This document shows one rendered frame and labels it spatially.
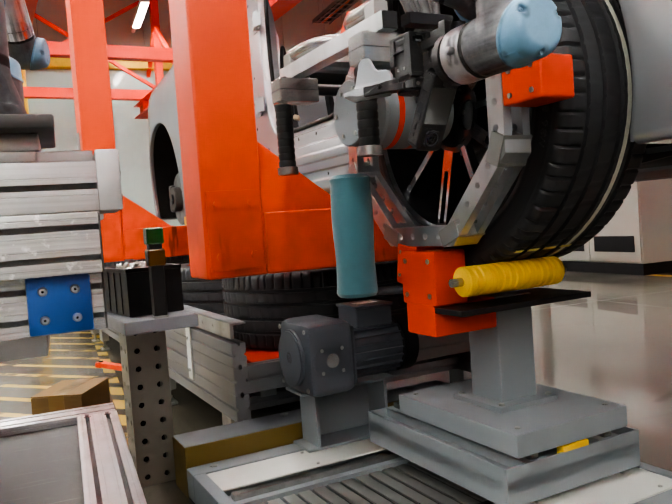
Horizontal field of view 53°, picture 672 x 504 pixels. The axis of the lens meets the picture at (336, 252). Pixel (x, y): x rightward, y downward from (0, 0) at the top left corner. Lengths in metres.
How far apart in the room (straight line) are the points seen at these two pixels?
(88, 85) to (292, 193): 2.04
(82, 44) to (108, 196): 2.70
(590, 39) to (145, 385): 1.30
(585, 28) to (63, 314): 0.98
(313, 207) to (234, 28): 0.50
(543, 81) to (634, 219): 5.18
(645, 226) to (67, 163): 5.62
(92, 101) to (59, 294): 2.63
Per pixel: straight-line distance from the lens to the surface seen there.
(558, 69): 1.17
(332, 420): 1.84
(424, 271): 1.37
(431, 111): 0.98
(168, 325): 1.62
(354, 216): 1.41
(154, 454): 1.88
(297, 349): 1.61
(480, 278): 1.30
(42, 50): 1.89
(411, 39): 1.00
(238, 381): 1.87
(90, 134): 3.63
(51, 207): 1.05
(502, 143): 1.19
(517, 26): 0.83
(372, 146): 1.13
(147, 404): 1.84
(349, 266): 1.42
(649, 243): 6.33
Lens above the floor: 0.64
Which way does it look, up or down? 3 degrees down
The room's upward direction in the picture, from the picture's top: 4 degrees counter-clockwise
